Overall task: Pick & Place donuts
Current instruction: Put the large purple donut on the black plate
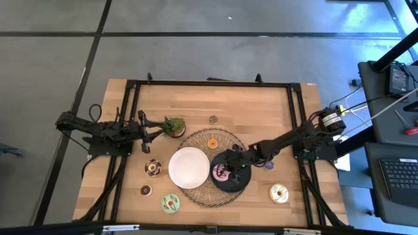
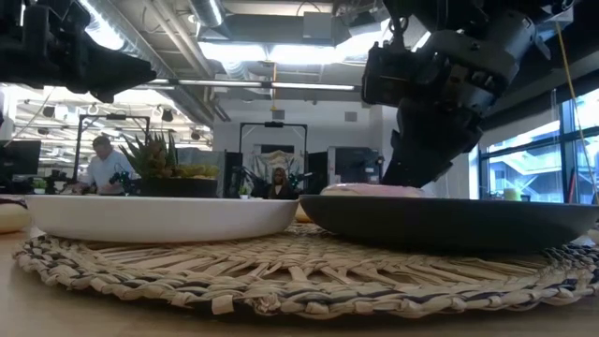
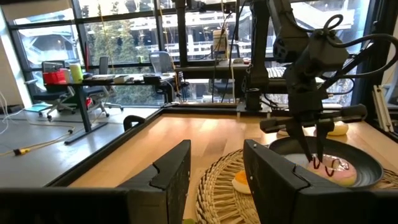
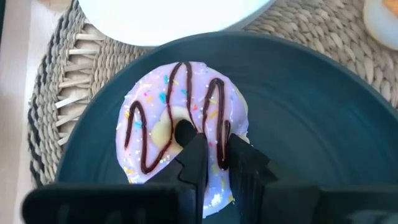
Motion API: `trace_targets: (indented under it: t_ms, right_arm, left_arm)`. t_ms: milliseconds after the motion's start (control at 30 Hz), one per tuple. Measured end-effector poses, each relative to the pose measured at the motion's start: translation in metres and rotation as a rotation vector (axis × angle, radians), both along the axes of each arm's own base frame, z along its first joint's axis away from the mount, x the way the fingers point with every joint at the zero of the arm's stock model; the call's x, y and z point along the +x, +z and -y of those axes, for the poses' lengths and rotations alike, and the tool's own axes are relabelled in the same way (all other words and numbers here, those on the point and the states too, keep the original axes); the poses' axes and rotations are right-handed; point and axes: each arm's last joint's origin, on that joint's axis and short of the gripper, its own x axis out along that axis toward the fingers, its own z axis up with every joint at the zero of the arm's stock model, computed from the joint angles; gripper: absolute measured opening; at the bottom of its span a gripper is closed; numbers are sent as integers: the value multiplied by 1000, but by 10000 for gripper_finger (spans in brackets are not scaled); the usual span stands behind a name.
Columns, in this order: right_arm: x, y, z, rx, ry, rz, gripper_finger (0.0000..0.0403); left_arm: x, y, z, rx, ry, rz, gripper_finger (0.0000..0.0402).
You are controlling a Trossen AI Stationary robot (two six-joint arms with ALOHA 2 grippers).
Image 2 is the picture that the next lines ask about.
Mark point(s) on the black computer monitor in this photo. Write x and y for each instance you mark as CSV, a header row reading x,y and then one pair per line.
x,y
18,156

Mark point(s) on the black round plate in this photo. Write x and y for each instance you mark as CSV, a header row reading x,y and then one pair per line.
x,y
444,220

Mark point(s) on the pale draped cloth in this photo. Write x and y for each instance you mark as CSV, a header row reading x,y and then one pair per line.
x,y
262,164

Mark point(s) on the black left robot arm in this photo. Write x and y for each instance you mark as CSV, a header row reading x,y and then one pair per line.
x,y
33,42

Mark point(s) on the long ceiling light bar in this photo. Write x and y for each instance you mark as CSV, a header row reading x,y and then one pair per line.
x,y
309,86

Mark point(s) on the pink frosted donut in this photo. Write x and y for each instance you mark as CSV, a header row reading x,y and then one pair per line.
x,y
369,190

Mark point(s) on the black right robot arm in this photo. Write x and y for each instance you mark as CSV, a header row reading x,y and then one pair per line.
x,y
468,9

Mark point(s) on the black camera stand frame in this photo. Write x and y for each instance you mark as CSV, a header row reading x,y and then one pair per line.
x,y
115,117
273,124

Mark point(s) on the small potted plant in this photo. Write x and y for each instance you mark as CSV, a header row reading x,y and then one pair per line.
x,y
243,191
39,183

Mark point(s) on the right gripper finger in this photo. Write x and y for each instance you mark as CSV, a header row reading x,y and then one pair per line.
x,y
430,145

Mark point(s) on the seated person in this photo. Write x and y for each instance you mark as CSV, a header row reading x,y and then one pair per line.
x,y
280,187

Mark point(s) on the silver ventilation duct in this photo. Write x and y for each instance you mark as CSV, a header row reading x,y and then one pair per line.
x,y
140,47

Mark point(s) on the succulent plant in black pot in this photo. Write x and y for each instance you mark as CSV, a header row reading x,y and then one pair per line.
x,y
154,161

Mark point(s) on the standing person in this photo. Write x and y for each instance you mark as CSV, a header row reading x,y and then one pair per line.
x,y
105,171

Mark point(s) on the round woven straw placemat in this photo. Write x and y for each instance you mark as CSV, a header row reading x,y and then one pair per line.
x,y
299,276

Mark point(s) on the small bowl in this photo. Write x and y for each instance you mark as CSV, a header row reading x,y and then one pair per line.
x,y
11,217

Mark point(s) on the yellow cup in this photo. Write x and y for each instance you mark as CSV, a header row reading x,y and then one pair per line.
x,y
512,194

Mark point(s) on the black cabinet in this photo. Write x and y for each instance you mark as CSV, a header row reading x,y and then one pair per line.
x,y
355,166

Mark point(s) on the white round plate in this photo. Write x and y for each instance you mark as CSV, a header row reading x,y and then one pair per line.
x,y
159,220

